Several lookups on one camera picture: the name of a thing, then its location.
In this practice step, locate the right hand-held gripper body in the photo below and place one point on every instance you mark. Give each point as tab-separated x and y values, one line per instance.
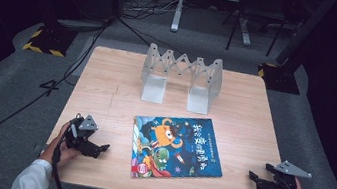
286	184

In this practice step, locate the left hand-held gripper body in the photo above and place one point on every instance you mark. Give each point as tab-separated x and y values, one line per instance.
83	134

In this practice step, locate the blue cartoon picture book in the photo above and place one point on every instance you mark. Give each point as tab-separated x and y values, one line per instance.
179	146

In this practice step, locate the translucent white expandable book stand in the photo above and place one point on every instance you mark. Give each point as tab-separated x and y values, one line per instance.
198	95

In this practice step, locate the person's left hand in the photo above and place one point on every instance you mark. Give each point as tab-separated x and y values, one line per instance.
58	152

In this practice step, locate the grey tape piece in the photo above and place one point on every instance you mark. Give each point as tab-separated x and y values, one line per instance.
37	148

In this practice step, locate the black stand base striped edge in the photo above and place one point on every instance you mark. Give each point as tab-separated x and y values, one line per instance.
51	40
281	79

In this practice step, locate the black slanted stand pole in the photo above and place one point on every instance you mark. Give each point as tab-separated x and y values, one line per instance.
304	30

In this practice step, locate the black chair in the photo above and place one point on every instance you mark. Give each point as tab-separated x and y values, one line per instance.
259	17

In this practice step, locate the white desk frame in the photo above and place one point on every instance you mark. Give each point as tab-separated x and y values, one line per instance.
178	8

